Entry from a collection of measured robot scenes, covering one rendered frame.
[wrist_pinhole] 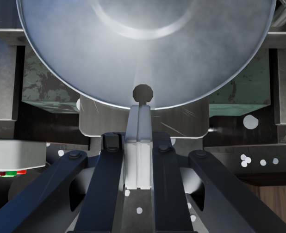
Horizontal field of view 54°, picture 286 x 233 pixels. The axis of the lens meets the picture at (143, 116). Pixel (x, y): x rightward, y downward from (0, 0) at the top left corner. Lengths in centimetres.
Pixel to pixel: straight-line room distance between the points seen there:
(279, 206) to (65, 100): 59
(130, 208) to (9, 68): 75
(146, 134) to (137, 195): 94
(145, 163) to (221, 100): 31
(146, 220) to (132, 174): 95
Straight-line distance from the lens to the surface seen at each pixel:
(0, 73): 51
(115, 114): 30
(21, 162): 51
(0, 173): 52
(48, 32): 34
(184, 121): 30
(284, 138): 51
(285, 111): 49
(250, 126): 46
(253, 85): 48
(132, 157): 15
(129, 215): 111
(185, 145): 109
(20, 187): 119
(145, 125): 17
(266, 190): 79
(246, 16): 35
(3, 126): 52
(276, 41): 47
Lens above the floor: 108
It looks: 83 degrees down
